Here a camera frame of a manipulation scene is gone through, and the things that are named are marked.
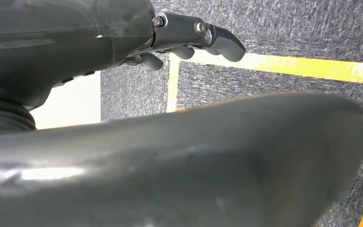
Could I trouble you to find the ribbed grey left arm sleeve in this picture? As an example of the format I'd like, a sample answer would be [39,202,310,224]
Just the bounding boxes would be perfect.
[0,91,37,137]

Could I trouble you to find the long yellow floor tape strip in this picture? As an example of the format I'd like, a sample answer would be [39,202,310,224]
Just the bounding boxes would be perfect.
[188,50,363,87]

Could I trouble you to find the white flat panel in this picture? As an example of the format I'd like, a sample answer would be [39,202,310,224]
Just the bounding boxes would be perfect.
[29,71,102,131]

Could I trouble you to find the pale yellow floor tape strip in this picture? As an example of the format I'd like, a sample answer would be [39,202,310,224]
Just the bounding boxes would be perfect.
[165,52,182,114]

